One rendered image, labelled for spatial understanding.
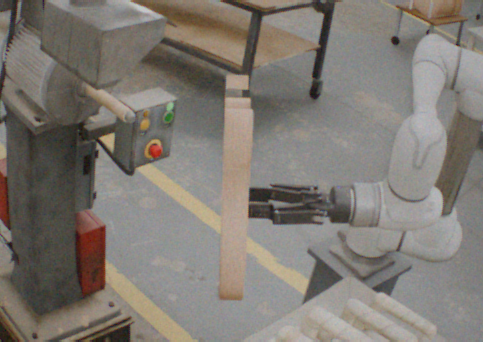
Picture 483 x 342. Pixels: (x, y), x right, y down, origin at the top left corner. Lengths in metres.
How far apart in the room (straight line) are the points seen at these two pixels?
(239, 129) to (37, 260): 1.25
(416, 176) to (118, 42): 0.66
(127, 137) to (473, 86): 1.03
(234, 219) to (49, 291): 1.26
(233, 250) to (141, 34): 0.51
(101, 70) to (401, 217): 0.68
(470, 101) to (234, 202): 0.84
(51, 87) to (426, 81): 0.96
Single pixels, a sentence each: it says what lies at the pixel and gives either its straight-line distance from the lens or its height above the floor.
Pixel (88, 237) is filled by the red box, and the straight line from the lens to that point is 2.27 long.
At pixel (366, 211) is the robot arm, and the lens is 1.33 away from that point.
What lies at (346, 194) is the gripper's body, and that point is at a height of 1.32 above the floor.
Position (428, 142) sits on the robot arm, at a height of 1.50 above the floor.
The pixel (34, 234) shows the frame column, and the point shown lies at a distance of 2.14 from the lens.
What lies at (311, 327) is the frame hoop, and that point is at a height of 1.17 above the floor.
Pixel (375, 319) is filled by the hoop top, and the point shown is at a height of 1.13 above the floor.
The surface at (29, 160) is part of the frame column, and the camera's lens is 1.98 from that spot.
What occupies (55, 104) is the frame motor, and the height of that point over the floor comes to 1.21.
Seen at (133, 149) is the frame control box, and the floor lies 0.99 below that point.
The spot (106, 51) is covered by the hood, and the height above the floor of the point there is 1.48.
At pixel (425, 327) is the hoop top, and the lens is 1.50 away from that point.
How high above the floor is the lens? 2.00
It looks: 31 degrees down
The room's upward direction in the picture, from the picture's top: 11 degrees clockwise
